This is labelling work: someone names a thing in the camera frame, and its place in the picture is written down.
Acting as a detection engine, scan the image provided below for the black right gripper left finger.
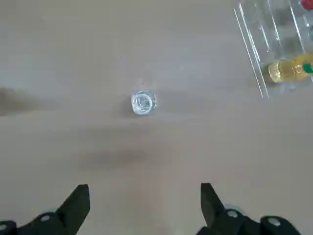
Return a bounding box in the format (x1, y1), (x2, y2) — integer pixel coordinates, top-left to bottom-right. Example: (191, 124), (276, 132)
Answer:
(0, 184), (90, 235)

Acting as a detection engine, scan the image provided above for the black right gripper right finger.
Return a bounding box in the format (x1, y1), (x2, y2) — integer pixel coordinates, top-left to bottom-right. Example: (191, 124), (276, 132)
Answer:
(195, 183), (302, 235)

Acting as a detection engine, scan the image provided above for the clear plastic drink bottle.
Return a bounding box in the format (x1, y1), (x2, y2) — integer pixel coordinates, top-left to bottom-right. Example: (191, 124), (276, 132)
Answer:
(131, 90), (157, 116)

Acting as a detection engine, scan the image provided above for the yellow drink bottle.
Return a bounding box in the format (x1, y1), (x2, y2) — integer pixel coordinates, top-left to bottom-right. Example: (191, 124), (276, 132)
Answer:
(268, 51), (313, 84)

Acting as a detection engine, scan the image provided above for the clear acrylic shelf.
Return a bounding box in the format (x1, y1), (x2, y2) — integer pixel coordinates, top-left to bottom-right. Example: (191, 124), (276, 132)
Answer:
(233, 0), (313, 98)

